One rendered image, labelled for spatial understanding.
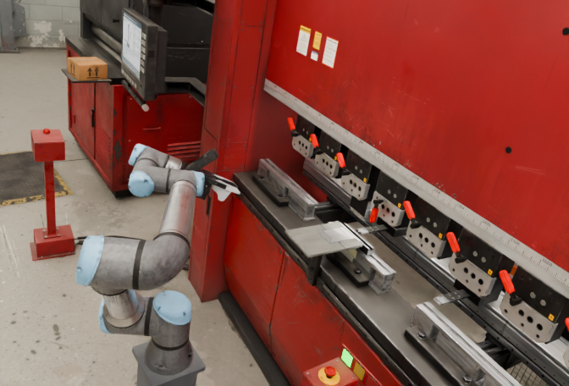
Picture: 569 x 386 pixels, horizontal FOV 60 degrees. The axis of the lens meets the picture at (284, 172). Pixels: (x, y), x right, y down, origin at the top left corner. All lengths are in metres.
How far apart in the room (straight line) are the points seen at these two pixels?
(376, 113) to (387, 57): 0.20
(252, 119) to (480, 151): 1.38
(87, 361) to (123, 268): 1.67
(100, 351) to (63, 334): 0.24
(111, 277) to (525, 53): 1.17
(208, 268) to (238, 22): 1.41
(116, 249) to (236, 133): 1.51
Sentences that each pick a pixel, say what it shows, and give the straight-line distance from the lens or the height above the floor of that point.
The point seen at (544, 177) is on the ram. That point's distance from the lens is 1.45.
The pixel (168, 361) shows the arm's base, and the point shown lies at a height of 0.82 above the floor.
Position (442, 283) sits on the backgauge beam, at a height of 0.93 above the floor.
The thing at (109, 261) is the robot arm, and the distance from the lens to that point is 1.19.
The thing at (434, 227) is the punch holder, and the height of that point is 1.28.
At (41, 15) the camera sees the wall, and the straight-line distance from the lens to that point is 8.45.
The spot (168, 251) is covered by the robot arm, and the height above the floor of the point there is 1.34.
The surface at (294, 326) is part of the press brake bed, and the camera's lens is 2.35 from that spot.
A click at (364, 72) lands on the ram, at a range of 1.92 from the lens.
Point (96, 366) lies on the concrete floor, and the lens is 2.80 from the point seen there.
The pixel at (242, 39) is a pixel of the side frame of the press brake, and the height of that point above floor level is 1.59.
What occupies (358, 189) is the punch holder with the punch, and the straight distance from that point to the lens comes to 1.96.
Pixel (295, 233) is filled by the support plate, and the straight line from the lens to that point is 1.99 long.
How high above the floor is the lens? 2.03
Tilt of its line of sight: 25 degrees down
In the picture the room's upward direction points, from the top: 10 degrees clockwise
